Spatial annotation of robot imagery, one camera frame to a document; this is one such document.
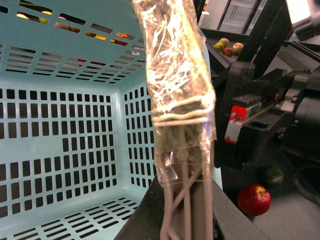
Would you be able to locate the dark green avocado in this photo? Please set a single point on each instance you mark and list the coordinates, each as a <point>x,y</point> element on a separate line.
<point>272,177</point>

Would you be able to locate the pale apple on side shelf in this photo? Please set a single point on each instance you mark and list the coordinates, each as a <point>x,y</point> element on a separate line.
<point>237,48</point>

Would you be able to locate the red mango on side shelf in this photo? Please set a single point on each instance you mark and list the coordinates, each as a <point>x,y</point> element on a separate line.
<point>228,52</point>

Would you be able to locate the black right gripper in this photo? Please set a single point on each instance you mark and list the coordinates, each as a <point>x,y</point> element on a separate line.
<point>253,111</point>

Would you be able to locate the yellow-green fruit far right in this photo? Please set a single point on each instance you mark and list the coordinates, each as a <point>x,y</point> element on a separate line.
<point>219,46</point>

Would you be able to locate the red apple near front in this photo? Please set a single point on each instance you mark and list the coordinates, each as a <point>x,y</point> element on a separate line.
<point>254,200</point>

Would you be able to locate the black metal shelf post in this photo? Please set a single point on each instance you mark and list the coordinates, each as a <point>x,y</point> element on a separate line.
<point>272,29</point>

